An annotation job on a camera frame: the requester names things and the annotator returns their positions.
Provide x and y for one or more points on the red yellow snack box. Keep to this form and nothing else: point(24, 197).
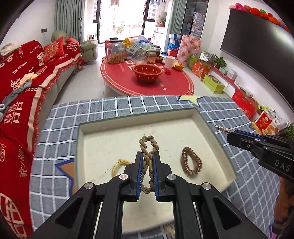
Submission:
point(264, 121)

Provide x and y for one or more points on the green gift box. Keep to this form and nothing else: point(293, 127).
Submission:
point(213, 86)

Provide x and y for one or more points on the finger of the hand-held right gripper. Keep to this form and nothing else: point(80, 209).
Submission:
point(241, 140)
point(271, 139)

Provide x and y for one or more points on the red patterned square cushion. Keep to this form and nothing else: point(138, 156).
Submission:
point(54, 50)

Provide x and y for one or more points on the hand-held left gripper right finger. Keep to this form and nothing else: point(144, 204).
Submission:
point(155, 177)

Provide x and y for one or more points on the grey green curtain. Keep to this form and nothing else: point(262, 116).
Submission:
point(174, 18)
point(69, 18)

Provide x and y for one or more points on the small red bow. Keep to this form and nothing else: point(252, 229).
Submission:
point(167, 72)

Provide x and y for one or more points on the shallow white tray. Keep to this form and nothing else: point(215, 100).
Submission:
point(103, 142)

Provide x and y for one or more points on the cream patterned cushion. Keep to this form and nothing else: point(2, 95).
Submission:
point(9, 49)

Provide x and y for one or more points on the white cup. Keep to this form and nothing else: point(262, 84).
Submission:
point(169, 62)

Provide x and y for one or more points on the small glass jar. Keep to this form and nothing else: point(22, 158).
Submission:
point(151, 58)

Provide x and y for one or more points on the blue gift bag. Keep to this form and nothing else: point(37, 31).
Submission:
point(174, 41)

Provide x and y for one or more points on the silver rhinestone hair clip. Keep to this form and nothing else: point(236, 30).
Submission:
point(221, 128)

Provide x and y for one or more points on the small potted plant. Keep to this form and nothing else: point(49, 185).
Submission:
point(218, 61)

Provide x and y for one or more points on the black television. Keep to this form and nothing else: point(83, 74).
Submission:
point(259, 46)

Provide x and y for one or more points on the orange gift bag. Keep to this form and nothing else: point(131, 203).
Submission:
point(198, 69)

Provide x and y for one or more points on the balcony potted plant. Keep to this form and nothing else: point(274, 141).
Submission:
point(161, 22)

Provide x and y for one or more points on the peach cloth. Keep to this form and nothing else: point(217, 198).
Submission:
point(29, 76)

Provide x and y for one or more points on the large clear plastic jar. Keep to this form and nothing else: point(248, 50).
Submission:
point(116, 54)

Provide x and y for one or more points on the grey garment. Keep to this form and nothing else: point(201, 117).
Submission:
point(19, 90)

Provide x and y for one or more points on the floral light cloth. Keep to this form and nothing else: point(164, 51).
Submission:
point(1, 112)

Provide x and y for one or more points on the round red coffee table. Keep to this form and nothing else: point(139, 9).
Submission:
point(119, 78)

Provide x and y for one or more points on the pile of snack packets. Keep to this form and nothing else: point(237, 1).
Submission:
point(140, 47)

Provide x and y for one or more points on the tall red patterned gift box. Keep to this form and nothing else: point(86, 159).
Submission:
point(188, 49)

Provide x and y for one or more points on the red plastic basket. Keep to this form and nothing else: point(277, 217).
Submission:
point(147, 72)

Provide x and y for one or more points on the row of paper flowers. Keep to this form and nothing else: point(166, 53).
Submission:
point(255, 11)

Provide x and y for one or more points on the grey checked tablecloth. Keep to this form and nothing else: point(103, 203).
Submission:
point(103, 108)

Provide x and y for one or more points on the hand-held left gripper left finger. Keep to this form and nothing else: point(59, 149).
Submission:
point(139, 177)

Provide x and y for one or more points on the glass display cabinet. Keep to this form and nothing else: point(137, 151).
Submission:
point(195, 18)

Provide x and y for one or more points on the person's right forearm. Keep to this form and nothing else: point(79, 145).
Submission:
point(283, 202)

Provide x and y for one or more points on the sofa with red printed cover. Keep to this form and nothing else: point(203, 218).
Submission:
point(20, 128)

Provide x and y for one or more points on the yellow snack bowl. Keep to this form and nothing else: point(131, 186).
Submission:
point(178, 67)

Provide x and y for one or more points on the flat red gift box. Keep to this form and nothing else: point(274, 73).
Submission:
point(243, 103)

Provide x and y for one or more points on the red wall shelf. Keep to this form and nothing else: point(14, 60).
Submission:
point(225, 77)

